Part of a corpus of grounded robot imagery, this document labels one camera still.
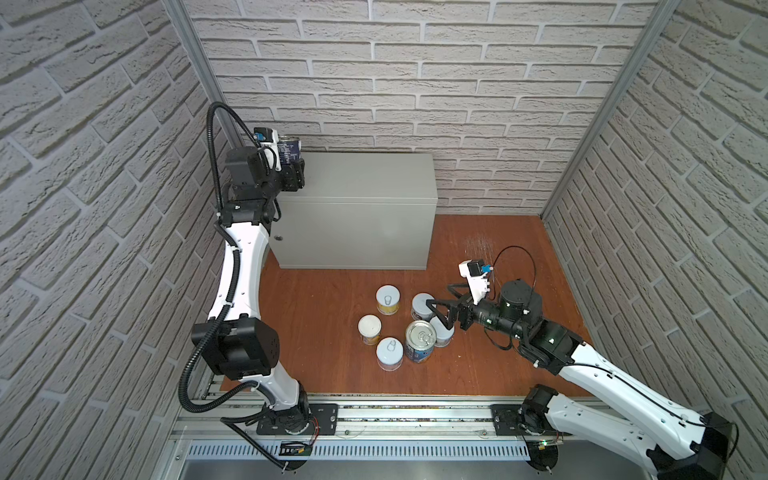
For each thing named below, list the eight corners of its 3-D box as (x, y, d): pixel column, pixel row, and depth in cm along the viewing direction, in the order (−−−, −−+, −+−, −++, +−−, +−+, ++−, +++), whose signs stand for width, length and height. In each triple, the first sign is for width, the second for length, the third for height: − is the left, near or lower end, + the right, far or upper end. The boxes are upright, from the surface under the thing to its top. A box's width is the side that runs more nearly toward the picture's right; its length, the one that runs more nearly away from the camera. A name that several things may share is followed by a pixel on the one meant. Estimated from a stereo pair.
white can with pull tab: (376, 371, 83) (375, 364, 78) (377, 344, 88) (376, 336, 83) (402, 371, 84) (403, 364, 79) (402, 344, 88) (403, 336, 83)
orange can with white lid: (358, 345, 87) (356, 336, 82) (360, 323, 92) (358, 313, 86) (381, 345, 88) (381, 336, 82) (382, 323, 92) (382, 313, 86)
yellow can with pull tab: (375, 315, 93) (374, 306, 89) (376, 293, 98) (376, 284, 94) (400, 315, 93) (400, 307, 89) (399, 293, 99) (400, 284, 94)
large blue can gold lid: (405, 363, 84) (407, 350, 76) (404, 335, 90) (406, 320, 81) (433, 363, 84) (438, 350, 76) (431, 335, 90) (435, 320, 81)
